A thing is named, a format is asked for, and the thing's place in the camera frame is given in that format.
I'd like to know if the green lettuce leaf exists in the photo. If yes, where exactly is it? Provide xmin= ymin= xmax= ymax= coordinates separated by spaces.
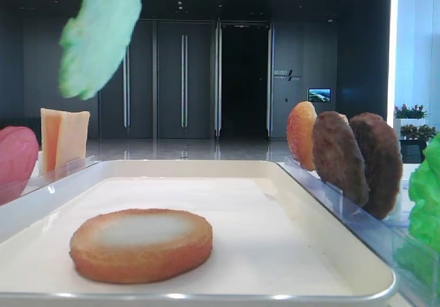
xmin=395 ymin=135 xmax=439 ymax=291
xmin=59 ymin=0 xmax=142 ymax=100

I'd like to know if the bun slice on tray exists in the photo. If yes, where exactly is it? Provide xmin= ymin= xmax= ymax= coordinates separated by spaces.
xmin=69 ymin=209 xmax=213 ymax=284

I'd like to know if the white metal tray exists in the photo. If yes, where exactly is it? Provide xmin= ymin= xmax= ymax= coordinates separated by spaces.
xmin=1 ymin=160 xmax=398 ymax=306

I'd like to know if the inner golden bun top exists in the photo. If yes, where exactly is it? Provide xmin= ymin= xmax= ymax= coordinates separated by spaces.
xmin=287 ymin=101 xmax=317 ymax=171

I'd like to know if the outer orange cheese slice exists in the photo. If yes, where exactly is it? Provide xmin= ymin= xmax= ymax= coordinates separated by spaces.
xmin=41 ymin=108 xmax=63 ymax=173

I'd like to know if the inner pale cheese slice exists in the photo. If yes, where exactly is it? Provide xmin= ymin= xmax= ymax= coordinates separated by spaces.
xmin=56 ymin=111 xmax=90 ymax=168

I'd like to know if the outer brown meat patty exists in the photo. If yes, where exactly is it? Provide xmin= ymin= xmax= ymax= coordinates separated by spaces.
xmin=349 ymin=113 xmax=403 ymax=220

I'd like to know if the wall display screen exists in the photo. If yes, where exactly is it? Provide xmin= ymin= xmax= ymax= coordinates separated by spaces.
xmin=307 ymin=89 xmax=331 ymax=103

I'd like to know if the inner brown meat patty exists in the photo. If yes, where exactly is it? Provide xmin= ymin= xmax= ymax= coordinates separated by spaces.
xmin=312 ymin=111 xmax=369 ymax=207

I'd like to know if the clear left rail strip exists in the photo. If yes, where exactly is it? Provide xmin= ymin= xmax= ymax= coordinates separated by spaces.
xmin=1 ymin=156 xmax=98 ymax=205

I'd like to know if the brown meat patty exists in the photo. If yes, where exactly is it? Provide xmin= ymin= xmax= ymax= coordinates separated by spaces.
xmin=349 ymin=113 xmax=403 ymax=220
xmin=312 ymin=111 xmax=369 ymax=207

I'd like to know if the outer red tomato slice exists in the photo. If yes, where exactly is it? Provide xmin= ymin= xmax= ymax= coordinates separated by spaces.
xmin=1 ymin=126 xmax=39 ymax=187

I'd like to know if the clear right rail strip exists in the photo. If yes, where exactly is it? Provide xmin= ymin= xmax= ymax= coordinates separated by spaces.
xmin=279 ymin=157 xmax=439 ymax=306

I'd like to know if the flower planter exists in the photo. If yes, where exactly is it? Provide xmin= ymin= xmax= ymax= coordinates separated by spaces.
xmin=394 ymin=104 xmax=438 ymax=163

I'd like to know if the clear rail strip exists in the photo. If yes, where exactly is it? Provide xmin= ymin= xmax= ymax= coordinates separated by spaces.
xmin=1 ymin=156 xmax=98 ymax=205
xmin=279 ymin=157 xmax=439 ymax=306

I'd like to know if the green lettuce leaf in rack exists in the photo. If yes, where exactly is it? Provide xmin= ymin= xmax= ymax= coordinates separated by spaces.
xmin=395 ymin=135 xmax=439 ymax=291

